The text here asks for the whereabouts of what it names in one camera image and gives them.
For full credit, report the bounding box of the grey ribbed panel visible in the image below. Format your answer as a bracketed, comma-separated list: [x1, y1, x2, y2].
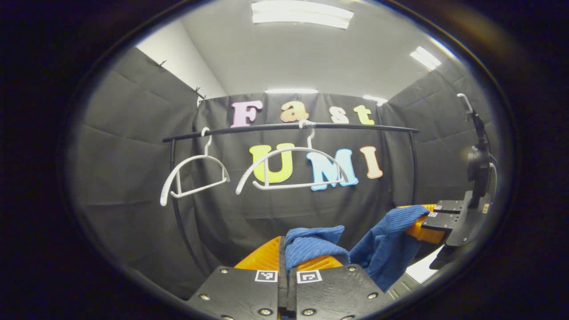
[385, 272, 412, 300]

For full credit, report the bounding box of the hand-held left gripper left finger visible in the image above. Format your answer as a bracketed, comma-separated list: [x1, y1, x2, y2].
[186, 236, 287, 320]

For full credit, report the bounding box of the long ceiling light panel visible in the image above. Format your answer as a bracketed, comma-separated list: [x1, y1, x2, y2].
[265, 88, 319, 95]

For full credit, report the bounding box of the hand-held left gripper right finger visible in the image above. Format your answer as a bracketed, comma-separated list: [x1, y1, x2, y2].
[288, 253, 394, 320]

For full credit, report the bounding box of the white flat board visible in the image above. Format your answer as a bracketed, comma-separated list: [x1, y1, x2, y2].
[405, 247, 443, 285]

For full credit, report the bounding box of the black clothes rack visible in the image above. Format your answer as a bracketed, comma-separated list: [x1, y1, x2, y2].
[161, 123, 420, 276]

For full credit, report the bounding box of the white clothes hanger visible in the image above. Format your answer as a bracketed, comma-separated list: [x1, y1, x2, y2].
[160, 128, 231, 207]
[235, 120, 350, 196]

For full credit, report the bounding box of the blue corduroy jacket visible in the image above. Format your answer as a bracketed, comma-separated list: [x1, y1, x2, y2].
[284, 204, 431, 292]

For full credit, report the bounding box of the large ceiling light panel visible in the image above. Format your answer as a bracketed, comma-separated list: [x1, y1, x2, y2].
[251, 0, 355, 30]

